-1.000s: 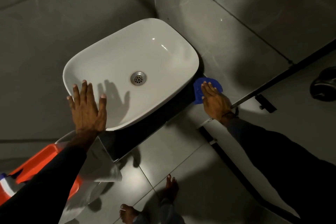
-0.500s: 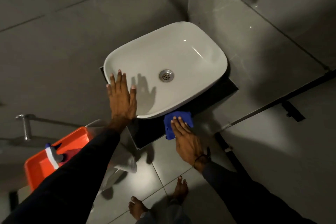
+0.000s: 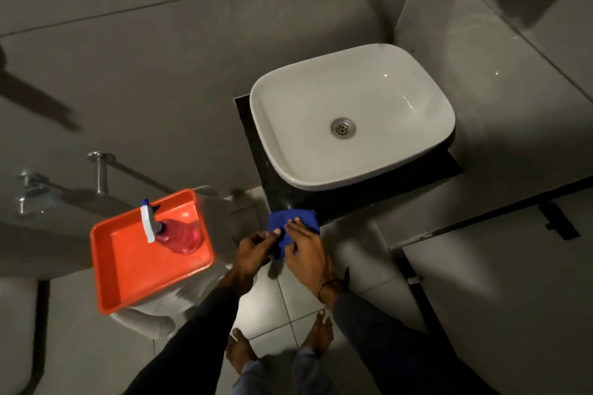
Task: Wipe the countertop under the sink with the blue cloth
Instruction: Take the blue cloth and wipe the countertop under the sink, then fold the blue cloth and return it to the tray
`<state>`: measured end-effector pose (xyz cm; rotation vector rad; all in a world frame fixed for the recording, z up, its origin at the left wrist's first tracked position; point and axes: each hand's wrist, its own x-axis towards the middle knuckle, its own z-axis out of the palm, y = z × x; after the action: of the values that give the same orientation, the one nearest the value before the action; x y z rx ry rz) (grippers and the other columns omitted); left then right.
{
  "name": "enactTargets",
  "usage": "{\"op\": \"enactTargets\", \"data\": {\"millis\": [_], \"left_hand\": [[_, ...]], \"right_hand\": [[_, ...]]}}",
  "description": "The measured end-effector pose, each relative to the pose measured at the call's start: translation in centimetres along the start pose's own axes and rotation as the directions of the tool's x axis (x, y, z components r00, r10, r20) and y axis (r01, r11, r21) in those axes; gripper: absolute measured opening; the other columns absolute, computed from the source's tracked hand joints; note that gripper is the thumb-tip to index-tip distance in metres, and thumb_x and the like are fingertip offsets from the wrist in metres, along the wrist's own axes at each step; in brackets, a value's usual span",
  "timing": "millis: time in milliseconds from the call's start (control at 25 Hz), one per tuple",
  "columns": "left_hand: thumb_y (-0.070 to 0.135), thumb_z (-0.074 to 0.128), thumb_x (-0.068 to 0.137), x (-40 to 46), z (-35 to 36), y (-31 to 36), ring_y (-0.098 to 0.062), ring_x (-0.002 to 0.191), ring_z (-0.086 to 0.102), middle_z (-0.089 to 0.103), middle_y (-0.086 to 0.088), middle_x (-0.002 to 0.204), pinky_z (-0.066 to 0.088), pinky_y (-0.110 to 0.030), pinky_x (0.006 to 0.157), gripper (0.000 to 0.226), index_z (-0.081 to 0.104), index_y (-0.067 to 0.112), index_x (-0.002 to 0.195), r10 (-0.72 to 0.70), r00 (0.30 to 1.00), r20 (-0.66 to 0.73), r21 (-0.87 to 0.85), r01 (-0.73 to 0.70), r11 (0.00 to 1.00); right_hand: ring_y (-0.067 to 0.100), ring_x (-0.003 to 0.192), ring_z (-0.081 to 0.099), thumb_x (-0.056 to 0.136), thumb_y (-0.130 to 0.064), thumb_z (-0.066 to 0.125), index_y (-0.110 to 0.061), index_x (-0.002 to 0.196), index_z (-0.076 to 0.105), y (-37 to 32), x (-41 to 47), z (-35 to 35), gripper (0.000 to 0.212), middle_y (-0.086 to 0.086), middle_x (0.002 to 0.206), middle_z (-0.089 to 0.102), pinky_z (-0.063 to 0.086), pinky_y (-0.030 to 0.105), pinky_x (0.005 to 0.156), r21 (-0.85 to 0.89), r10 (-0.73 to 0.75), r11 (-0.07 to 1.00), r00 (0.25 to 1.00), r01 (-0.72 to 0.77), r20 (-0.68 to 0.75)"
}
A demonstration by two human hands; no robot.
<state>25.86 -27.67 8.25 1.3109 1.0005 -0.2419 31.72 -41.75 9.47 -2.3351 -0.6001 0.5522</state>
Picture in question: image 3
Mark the person's right hand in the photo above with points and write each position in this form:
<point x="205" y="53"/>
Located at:
<point x="310" y="265"/>

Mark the person's left hand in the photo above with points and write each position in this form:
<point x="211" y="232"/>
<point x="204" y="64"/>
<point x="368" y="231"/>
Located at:
<point x="252" y="260"/>

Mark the blue cloth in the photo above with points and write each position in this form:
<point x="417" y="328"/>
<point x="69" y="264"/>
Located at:
<point x="292" y="219"/>

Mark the pink spray bottle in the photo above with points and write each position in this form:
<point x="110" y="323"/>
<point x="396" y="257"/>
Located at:
<point x="180" y="237"/>

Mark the person's left forearm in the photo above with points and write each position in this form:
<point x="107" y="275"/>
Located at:
<point x="190" y="348"/>

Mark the person's right forearm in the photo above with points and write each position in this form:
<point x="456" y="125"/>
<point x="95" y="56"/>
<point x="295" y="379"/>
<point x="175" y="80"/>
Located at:
<point x="398" y="353"/>

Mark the black sink countertop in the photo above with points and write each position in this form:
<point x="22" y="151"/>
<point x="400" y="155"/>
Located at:
<point x="278" y="195"/>

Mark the person's right leg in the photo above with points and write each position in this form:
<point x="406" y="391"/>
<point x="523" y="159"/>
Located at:
<point x="319" y="334"/>

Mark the person's leg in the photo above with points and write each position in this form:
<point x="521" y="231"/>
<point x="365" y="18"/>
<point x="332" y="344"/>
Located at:
<point x="319" y="334"/>
<point x="241" y="353"/>

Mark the person's left leg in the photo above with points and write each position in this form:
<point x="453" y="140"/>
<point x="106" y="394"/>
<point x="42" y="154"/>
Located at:
<point x="241" y="353"/>

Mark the chrome sink drain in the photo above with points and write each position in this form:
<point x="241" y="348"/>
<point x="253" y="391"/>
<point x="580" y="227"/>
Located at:
<point x="343" y="128"/>

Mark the white wash basin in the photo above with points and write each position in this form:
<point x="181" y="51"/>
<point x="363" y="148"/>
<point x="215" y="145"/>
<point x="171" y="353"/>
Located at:
<point x="296" y="107"/>

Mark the white plastic stool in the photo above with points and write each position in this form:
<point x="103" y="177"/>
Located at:
<point x="157" y="316"/>

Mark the orange plastic tray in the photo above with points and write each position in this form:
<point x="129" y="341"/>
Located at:
<point x="134" y="269"/>

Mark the black door latch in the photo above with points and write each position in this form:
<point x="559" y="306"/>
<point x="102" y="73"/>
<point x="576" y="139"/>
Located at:
<point x="558" y="221"/>

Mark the chrome wall sprayer holder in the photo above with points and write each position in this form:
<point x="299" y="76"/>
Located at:
<point x="32" y="195"/>

